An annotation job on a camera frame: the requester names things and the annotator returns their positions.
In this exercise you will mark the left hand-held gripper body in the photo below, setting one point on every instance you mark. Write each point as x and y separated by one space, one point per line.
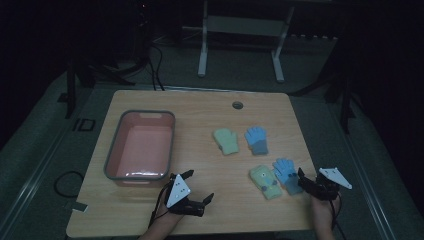
178 193

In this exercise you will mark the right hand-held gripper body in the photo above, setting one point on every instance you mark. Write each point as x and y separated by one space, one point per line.
325 185

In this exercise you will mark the blue glove with grey cuff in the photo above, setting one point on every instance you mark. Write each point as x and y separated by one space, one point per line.
285 171
257 140

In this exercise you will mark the pink basin with grey rim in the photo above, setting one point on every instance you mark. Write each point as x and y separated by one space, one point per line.
143 150

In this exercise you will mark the person's left hand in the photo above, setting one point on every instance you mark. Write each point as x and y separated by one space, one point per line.
166 215

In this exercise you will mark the person's right hand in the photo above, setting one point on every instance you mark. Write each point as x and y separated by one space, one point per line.
321 211

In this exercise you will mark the green glove with blue pattern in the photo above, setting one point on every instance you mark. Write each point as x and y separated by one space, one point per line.
266 181

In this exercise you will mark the plain green glove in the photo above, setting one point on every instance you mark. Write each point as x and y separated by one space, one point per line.
226 141

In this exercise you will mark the dark metal stand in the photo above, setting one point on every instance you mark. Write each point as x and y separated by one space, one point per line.
343 100
71 90

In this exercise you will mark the white metal stand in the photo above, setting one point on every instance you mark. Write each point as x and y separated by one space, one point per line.
245 26

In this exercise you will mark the black square floor bracket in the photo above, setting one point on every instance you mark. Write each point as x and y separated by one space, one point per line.
85 124

